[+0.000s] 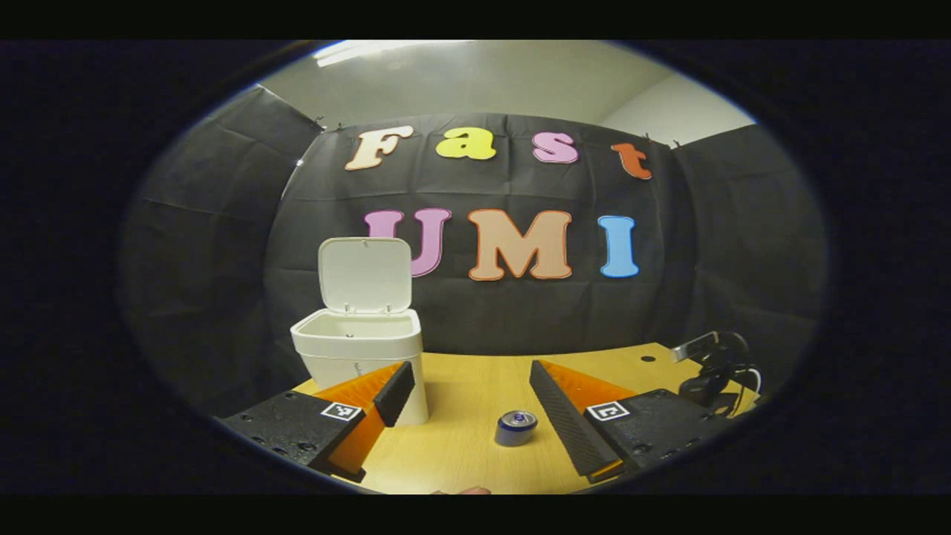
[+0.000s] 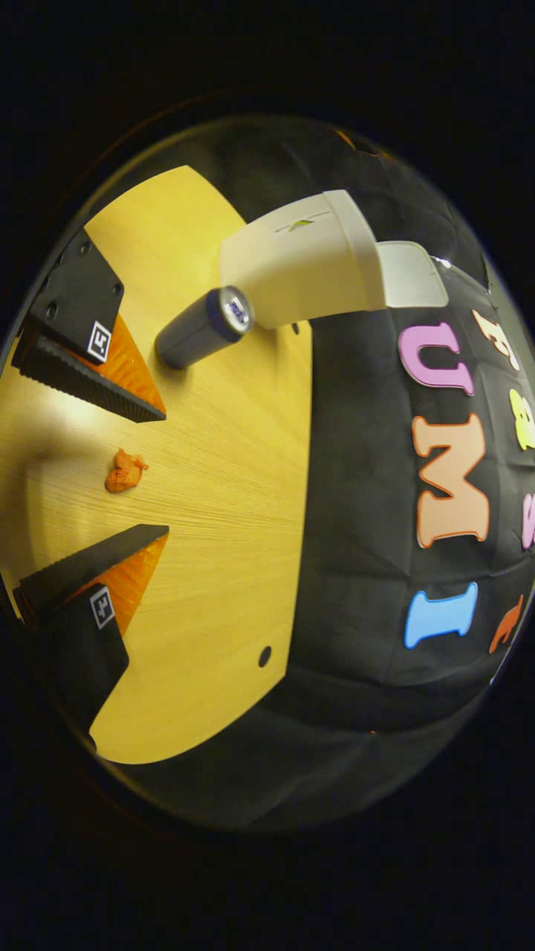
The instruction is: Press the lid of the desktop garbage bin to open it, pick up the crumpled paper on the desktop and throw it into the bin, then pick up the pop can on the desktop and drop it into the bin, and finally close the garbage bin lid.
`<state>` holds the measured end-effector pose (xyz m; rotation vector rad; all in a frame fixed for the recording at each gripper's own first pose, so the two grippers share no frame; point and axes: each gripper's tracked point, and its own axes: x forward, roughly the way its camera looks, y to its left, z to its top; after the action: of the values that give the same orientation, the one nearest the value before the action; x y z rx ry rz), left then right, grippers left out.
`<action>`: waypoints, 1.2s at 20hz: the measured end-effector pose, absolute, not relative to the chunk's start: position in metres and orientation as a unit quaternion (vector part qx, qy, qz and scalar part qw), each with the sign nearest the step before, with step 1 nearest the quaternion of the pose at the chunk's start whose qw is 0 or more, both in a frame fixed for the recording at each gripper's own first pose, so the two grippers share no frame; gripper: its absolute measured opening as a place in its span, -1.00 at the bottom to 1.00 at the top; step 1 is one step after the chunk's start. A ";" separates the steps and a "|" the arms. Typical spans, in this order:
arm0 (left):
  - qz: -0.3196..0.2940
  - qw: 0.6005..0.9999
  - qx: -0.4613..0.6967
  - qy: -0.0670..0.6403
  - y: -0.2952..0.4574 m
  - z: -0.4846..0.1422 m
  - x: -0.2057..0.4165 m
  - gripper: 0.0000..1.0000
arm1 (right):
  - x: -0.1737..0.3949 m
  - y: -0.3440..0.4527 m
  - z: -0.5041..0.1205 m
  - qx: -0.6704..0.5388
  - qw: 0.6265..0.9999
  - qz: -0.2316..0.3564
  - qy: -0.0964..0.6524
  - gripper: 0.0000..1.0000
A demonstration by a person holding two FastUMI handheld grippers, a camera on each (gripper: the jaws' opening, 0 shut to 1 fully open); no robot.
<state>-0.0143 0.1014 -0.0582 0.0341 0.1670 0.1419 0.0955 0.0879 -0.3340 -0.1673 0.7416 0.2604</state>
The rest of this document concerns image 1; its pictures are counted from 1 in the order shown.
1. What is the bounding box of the blue pop can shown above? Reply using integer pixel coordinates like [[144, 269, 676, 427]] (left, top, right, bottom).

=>
[[495, 409, 539, 447]]

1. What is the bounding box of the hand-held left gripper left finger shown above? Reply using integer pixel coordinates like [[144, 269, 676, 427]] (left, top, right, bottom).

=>
[[219, 362, 415, 484]]

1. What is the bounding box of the black camera stand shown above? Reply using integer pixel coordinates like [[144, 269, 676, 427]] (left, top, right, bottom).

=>
[[671, 331, 764, 417]]

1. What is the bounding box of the white desktop garbage bin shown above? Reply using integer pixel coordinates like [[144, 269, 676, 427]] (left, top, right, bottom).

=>
[[290, 236, 430, 427]]

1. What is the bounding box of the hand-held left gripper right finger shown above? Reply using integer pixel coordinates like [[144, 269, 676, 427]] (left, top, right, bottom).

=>
[[529, 360, 736, 485]]

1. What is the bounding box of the black backdrop cloth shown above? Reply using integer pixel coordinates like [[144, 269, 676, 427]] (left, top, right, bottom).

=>
[[119, 83, 829, 417]]

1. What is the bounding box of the wooden desktop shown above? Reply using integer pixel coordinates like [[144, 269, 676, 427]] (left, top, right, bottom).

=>
[[293, 342, 760, 496]]

